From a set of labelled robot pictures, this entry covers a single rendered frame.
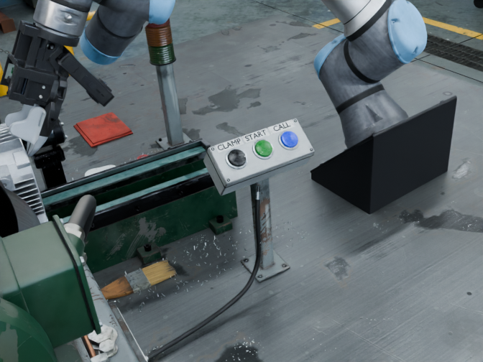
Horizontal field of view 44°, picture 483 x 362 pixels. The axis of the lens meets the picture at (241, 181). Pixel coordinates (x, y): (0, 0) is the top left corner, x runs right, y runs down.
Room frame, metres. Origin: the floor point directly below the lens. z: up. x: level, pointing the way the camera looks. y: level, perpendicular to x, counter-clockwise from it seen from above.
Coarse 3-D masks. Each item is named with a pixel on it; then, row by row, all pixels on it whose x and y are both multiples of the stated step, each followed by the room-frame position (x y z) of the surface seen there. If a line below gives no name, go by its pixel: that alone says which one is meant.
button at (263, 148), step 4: (260, 140) 0.86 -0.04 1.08; (264, 140) 0.86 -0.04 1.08; (256, 144) 0.85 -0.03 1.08; (260, 144) 0.85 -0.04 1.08; (264, 144) 0.85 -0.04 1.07; (268, 144) 0.85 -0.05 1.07; (256, 148) 0.84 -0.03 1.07; (260, 148) 0.84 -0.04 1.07; (264, 148) 0.85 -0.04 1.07; (268, 148) 0.85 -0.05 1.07; (256, 152) 0.84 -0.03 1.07; (260, 152) 0.84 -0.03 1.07; (264, 152) 0.84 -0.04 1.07; (268, 152) 0.84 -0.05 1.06; (264, 156) 0.84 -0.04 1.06; (268, 156) 0.84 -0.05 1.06
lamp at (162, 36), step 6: (168, 24) 1.36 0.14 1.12; (150, 30) 1.35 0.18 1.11; (156, 30) 1.34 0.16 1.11; (162, 30) 1.35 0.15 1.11; (168, 30) 1.36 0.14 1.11; (150, 36) 1.35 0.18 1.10; (156, 36) 1.35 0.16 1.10; (162, 36) 1.35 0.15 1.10; (168, 36) 1.36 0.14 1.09; (150, 42) 1.35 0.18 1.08; (156, 42) 1.35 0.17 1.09; (162, 42) 1.35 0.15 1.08; (168, 42) 1.35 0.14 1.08
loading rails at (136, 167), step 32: (160, 160) 1.10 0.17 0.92; (192, 160) 1.10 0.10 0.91; (64, 192) 1.00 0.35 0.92; (96, 192) 1.01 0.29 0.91; (128, 192) 1.04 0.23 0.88; (160, 192) 0.96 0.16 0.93; (192, 192) 0.99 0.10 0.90; (64, 224) 0.88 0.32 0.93; (96, 224) 0.90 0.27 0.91; (128, 224) 0.93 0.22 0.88; (160, 224) 0.96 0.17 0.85; (192, 224) 0.99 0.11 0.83; (224, 224) 0.98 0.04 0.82; (96, 256) 0.90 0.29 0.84; (128, 256) 0.92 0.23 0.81; (160, 256) 0.92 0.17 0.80
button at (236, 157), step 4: (232, 152) 0.83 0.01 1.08; (236, 152) 0.83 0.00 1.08; (240, 152) 0.83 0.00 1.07; (228, 156) 0.83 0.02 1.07; (232, 156) 0.82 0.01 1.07; (236, 156) 0.83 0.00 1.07; (240, 156) 0.83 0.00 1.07; (244, 156) 0.83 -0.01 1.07; (232, 160) 0.82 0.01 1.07; (236, 160) 0.82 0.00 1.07; (240, 160) 0.82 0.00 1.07; (244, 160) 0.82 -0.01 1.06; (232, 164) 0.82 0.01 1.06; (236, 164) 0.81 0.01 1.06; (240, 164) 0.82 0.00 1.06
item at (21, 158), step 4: (16, 152) 0.87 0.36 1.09; (20, 152) 0.87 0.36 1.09; (24, 152) 0.87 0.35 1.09; (16, 156) 0.86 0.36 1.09; (20, 156) 0.86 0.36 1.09; (24, 156) 0.86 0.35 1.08; (16, 160) 0.86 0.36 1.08; (20, 160) 0.86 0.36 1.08; (24, 160) 0.86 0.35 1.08; (28, 160) 0.86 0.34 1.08; (16, 164) 0.85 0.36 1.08; (20, 164) 0.85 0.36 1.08; (24, 164) 0.86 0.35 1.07; (28, 164) 0.86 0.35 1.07; (20, 168) 0.86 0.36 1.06; (40, 216) 0.86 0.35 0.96; (44, 216) 0.86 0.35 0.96; (40, 220) 0.86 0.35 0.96; (44, 220) 0.86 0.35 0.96
